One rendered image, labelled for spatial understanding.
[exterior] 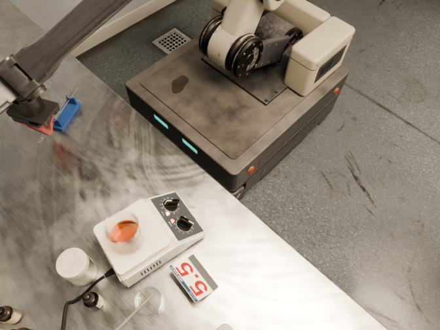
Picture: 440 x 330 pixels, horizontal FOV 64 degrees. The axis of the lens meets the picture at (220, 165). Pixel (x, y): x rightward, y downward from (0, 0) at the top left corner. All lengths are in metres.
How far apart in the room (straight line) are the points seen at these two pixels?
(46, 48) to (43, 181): 0.36
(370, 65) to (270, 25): 0.97
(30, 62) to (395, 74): 2.10
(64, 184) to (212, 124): 0.72
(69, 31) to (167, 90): 0.94
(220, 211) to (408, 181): 1.33
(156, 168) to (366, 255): 1.12
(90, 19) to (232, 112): 0.93
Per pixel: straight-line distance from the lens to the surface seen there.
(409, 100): 2.35
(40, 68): 0.75
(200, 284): 0.77
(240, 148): 1.39
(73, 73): 1.17
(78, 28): 0.69
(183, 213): 0.79
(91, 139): 0.98
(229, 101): 1.54
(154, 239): 0.72
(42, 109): 0.92
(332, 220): 1.74
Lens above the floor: 1.51
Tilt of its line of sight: 59 degrees down
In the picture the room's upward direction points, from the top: 3 degrees clockwise
